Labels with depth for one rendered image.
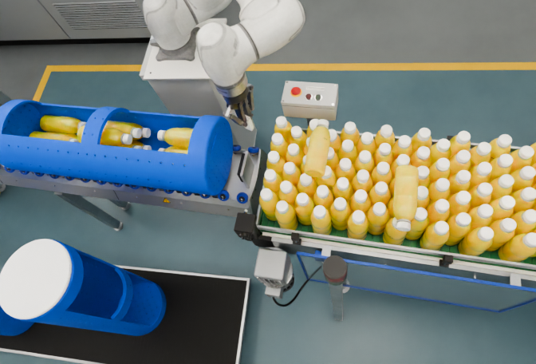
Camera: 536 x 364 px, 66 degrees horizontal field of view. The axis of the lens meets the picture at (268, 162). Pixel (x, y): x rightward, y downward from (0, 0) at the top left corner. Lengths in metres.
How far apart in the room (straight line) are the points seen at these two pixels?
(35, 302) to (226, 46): 1.12
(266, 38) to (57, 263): 1.10
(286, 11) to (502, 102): 2.13
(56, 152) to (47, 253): 0.36
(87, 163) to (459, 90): 2.28
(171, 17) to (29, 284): 1.12
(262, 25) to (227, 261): 1.72
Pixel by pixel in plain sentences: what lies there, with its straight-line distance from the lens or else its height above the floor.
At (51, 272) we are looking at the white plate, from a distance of 1.69.
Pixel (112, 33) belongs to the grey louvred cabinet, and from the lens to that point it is 3.57.
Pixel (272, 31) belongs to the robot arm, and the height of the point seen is 1.62.
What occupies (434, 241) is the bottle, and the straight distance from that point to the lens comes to 1.41.
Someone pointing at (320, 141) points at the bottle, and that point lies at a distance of 1.38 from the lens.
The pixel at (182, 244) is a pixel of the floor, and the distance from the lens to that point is 2.63.
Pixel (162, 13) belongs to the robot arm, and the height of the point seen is 1.26.
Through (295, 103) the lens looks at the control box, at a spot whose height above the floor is 1.10.
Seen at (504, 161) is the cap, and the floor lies 1.10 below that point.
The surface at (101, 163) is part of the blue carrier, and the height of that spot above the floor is 1.18.
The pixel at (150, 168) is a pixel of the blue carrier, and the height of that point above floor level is 1.18.
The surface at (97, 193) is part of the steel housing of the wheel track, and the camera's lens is 1.92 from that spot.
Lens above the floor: 2.38
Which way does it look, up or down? 63 degrees down
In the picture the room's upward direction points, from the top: 20 degrees counter-clockwise
